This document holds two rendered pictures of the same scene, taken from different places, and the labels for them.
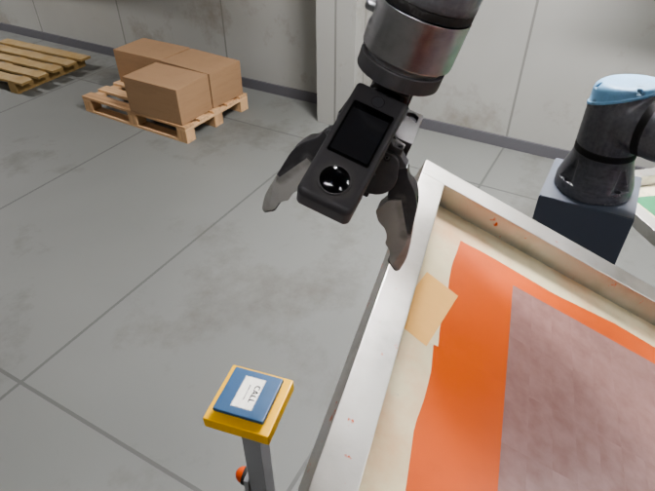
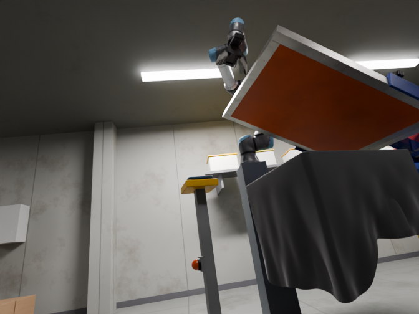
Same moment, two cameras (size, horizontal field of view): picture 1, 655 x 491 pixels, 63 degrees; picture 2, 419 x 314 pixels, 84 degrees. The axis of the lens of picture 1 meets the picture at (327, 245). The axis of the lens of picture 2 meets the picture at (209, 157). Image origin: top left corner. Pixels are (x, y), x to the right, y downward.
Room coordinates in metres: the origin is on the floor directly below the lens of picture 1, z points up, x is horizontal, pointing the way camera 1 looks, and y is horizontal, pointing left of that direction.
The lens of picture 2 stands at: (-0.18, 0.66, 0.72)
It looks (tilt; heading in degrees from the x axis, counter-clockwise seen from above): 20 degrees up; 323
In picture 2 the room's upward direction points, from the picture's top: 8 degrees counter-clockwise
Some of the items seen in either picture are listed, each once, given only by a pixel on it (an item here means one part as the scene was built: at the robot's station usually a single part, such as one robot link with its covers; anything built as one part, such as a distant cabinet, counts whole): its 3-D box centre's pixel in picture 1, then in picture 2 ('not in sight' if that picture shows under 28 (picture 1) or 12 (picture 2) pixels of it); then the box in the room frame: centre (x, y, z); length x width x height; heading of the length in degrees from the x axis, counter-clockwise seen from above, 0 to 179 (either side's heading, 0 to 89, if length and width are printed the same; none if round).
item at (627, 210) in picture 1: (525, 368); (268, 253); (0.96, -0.56, 0.60); 0.18 x 0.18 x 1.20; 61
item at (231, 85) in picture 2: not in sight; (227, 75); (0.71, -0.25, 1.73); 0.49 x 0.11 x 0.12; 128
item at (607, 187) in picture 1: (599, 165); (249, 159); (0.96, -0.56, 1.25); 0.15 x 0.15 x 0.10
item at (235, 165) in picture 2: not in sight; (222, 166); (2.60, -1.66, 1.85); 0.47 x 0.39 x 0.27; 61
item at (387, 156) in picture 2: not in sight; (381, 211); (0.14, -0.24, 0.74); 0.46 x 0.04 x 0.42; 72
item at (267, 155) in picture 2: not in sight; (258, 162); (2.30, -2.20, 1.85); 0.47 x 0.39 x 0.27; 61
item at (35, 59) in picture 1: (16, 64); not in sight; (4.84, 2.83, 0.05); 1.14 x 0.78 x 0.11; 61
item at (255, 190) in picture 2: not in sight; (284, 227); (0.41, -0.08, 0.74); 0.45 x 0.03 x 0.43; 162
